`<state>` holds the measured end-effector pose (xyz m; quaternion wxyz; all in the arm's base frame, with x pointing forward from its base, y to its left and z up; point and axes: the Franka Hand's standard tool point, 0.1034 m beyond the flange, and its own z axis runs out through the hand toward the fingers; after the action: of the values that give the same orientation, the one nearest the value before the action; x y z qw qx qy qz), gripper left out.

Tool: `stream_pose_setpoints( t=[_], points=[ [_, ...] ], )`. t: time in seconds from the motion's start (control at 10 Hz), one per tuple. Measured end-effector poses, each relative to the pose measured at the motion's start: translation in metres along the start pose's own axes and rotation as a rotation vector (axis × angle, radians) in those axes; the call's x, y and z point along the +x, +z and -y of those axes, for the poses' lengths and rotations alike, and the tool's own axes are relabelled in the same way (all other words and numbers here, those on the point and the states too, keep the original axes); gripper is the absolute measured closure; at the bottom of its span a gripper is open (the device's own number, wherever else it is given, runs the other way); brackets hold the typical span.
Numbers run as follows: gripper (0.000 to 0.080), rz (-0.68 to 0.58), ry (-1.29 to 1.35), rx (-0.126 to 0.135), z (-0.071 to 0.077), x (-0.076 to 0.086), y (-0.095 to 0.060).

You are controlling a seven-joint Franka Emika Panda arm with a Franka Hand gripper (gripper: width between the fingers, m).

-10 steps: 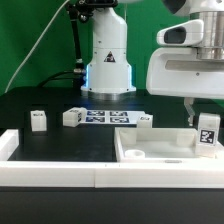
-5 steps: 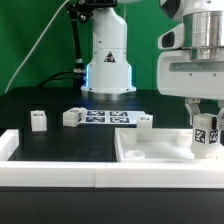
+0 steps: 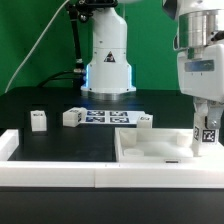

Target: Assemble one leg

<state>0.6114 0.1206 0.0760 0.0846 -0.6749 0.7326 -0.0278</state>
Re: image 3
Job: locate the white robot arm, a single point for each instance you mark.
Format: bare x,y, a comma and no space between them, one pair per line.
199,42

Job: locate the white square tabletop part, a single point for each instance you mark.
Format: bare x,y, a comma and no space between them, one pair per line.
158,145

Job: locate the blue tag marker sheet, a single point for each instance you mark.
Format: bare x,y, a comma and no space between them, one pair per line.
112,117

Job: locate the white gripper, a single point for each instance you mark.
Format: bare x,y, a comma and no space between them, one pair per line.
204,78

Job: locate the white U-shaped obstacle fence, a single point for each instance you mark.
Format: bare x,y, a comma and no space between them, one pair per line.
202,172

